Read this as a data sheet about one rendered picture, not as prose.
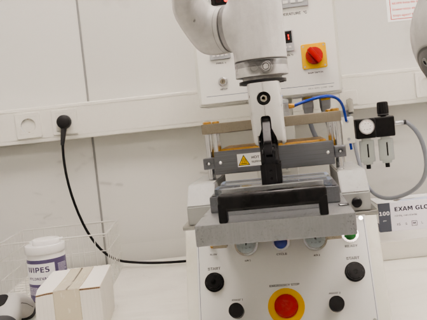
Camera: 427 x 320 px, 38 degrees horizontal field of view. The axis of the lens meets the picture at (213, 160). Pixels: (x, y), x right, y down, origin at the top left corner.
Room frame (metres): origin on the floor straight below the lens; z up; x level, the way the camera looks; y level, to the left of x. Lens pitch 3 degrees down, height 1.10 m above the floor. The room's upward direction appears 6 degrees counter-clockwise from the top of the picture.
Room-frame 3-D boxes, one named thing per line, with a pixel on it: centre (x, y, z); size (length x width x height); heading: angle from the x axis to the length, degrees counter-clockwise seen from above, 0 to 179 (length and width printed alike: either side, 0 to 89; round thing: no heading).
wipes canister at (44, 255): (1.35, 0.39, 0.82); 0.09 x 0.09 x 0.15
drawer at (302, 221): (0.99, -0.09, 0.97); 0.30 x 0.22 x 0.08; 173
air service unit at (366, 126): (1.39, -0.36, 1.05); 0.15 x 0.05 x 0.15; 83
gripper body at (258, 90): (0.99, -0.09, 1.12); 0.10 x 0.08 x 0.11; 173
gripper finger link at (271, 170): (0.95, -0.09, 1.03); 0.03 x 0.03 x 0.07; 83
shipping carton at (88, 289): (1.19, 0.29, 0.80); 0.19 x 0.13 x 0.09; 0
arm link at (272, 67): (0.99, -0.09, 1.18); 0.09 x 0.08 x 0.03; 173
